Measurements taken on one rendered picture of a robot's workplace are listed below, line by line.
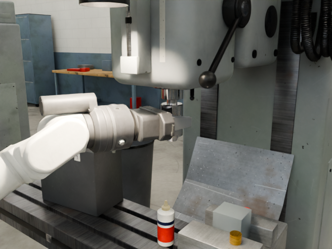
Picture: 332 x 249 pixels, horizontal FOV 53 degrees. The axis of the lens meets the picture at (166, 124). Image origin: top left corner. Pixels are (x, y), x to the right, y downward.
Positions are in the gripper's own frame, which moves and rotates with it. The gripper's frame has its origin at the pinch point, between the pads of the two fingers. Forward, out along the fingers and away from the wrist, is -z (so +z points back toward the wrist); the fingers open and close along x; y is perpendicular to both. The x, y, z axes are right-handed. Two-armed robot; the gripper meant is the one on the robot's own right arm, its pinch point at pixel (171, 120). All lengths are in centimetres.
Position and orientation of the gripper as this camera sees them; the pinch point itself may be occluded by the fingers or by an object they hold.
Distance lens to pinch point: 71.0
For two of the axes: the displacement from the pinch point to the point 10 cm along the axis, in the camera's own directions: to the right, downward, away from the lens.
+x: -5.2, -2.0, 8.3
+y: -0.1, 9.7, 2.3
